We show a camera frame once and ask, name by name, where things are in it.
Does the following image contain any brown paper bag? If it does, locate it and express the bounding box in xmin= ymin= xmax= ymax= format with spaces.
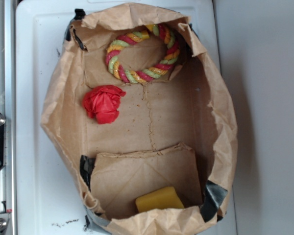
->
xmin=41 ymin=2 xmax=238 ymax=235

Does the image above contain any aluminium frame rail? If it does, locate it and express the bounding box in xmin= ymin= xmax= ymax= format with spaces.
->
xmin=0 ymin=0 xmax=18 ymax=235

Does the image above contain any red crumpled paper ball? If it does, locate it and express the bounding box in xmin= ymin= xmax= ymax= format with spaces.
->
xmin=82 ymin=85 xmax=126 ymax=124

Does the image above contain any yellow sponge block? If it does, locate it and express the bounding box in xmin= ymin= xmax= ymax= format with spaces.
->
xmin=135 ymin=187 xmax=185 ymax=213

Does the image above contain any multicolored rope ring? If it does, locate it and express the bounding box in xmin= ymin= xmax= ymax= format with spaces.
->
xmin=105 ymin=23 xmax=181 ymax=84

